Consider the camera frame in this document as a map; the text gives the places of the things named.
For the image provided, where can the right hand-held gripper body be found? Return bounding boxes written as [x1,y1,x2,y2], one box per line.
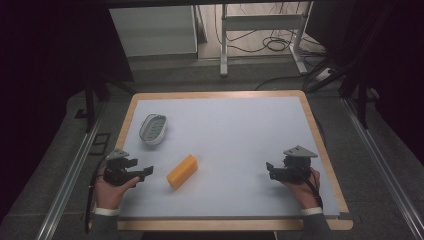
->
[279,144,319,184]

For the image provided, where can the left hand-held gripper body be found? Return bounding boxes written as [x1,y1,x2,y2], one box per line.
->
[102,148,138,187]

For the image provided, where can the person's left hand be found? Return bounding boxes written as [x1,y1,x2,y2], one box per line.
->
[94,173,141,211]

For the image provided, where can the person's right hand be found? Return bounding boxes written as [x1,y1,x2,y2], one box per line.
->
[282,167,322,211]

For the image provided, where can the orange soap bar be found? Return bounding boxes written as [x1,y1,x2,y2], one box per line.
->
[166,153,199,191]

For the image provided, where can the grey oval soap dish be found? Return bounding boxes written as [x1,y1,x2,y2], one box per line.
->
[138,113,169,146]

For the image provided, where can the white table mat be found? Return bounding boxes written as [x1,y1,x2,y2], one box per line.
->
[118,96,341,220]

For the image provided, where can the black tripod stand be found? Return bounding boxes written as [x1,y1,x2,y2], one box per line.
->
[304,3,398,130]
[75,71,138,134]

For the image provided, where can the white power strip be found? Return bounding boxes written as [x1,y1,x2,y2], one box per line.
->
[314,67,335,83]

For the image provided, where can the white panel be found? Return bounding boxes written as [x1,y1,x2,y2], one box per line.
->
[108,4,199,58]

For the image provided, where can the dark curtain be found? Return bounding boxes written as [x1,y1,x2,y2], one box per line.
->
[304,0,424,164]
[0,0,135,221]

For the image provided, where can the white metal stand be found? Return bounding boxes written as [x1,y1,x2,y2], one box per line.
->
[219,1,315,78]

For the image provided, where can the black floor frame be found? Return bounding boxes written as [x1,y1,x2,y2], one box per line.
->
[88,132,112,156]

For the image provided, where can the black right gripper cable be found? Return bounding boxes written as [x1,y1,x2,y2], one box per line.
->
[299,167,324,210]

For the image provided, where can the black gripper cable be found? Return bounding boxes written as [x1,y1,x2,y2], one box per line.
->
[84,154,111,235]
[299,167,324,210]

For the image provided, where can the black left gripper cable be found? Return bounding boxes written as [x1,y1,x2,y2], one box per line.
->
[84,154,111,235]

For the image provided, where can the aluminium rail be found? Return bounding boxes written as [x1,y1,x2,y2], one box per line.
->
[34,101,108,240]
[340,97,424,240]

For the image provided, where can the black floor cables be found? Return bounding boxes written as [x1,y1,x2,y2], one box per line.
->
[213,2,327,68]

